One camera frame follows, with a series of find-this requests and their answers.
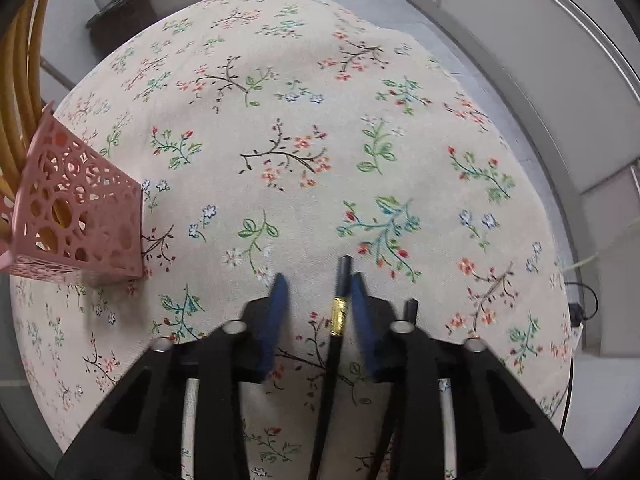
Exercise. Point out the pink perforated utensil holder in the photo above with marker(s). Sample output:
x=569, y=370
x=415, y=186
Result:
x=76, y=218

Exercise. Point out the floral tablecloth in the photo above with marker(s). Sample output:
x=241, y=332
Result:
x=269, y=138

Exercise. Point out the black trash bin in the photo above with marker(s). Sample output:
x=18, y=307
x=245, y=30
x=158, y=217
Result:
x=117, y=22

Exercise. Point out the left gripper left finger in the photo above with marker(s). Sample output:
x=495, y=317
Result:
x=136, y=431

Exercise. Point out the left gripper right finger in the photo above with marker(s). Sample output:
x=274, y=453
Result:
x=500, y=431

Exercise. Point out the wooden chopsticks in holder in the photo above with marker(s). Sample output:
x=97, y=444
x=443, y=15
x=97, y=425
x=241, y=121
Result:
x=21, y=104

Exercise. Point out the black power adapter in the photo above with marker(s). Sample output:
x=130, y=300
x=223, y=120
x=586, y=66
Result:
x=577, y=314

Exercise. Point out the black chopstick gold band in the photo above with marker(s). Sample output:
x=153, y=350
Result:
x=338, y=319

